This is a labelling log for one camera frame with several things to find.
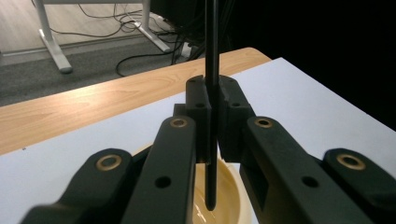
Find white desk frame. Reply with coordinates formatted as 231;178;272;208
32;0;172;75

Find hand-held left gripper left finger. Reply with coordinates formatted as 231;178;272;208
173;74;213;164

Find white table mat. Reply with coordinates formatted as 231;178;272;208
0;57;396;224

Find black thin brush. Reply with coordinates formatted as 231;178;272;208
204;0;220;212

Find white power strip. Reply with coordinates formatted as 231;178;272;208
181;41;196;60

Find cream bowl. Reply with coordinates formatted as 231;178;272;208
132;143;260;224

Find black floor cable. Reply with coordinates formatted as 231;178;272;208
115;36;188;78
31;0;148;39

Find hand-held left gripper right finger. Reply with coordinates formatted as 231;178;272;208
218;74;257;163

